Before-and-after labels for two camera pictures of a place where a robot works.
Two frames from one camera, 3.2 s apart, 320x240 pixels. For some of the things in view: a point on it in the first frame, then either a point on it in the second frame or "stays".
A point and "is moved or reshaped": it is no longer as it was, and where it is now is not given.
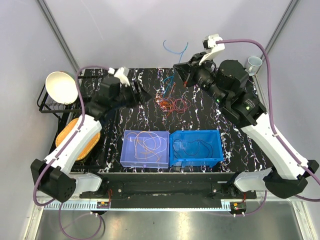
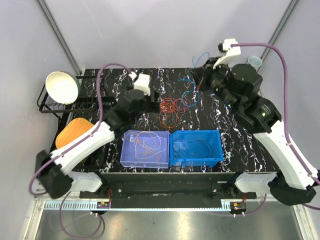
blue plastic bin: (195, 148) stays
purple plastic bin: (145, 149) stays
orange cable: (167, 104) is moved or reshaped
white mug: (254, 62) stays
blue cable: (180, 58) to (192, 97)
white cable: (157, 136) stays
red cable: (167, 104) stays
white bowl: (61, 87) stays
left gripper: (142, 95) to (153, 107)
